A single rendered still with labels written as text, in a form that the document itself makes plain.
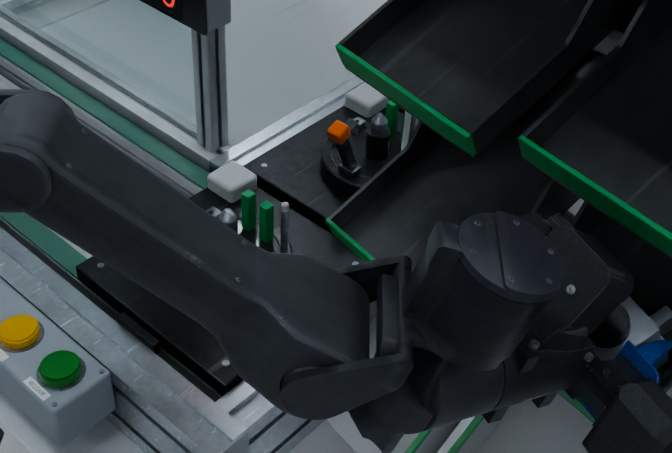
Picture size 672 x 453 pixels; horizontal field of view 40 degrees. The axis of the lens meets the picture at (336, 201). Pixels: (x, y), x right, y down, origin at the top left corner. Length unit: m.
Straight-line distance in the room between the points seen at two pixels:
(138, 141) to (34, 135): 0.85
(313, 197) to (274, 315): 0.68
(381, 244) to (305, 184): 0.42
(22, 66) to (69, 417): 0.65
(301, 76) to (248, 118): 0.15
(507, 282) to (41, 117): 0.23
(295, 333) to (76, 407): 0.53
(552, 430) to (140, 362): 0.41
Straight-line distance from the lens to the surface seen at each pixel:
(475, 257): 0.46
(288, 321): 0.47
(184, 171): 1.22
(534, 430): 0.82
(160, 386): 0.96
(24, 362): 1.00
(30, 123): 0.44
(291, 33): 1.68
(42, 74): 1.44
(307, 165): 1.19
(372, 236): 0.75
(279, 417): 0.96
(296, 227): 1.10
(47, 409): 0.96
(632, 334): 0.63
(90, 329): 1.02
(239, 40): 1.66
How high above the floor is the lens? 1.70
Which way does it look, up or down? 40 degrees down
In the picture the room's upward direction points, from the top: 4 degrees clockwise
